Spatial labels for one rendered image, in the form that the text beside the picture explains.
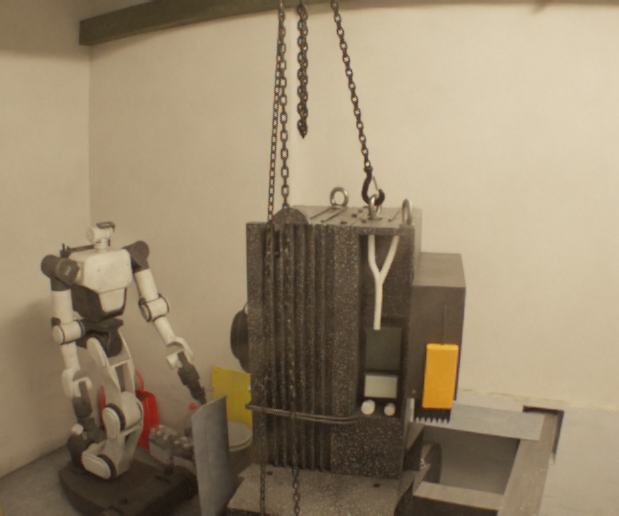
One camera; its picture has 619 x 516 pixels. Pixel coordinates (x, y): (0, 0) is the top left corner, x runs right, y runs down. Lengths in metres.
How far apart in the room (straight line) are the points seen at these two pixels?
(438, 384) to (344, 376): 0.27
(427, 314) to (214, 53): 2.05
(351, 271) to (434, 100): 1.30
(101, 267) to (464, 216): 1.57
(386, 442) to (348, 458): 0.12
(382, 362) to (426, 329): 0.21
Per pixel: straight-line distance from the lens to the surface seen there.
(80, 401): 2.58
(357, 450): 1.63
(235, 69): 2.97
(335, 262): 1.46
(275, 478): 1.67
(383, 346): 1.54
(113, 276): 2.53
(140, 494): 2.91
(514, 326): 2.61
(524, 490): 2.11
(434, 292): 1.37
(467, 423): 2.54
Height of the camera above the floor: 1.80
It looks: 11 degrees down
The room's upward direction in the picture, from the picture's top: straight up
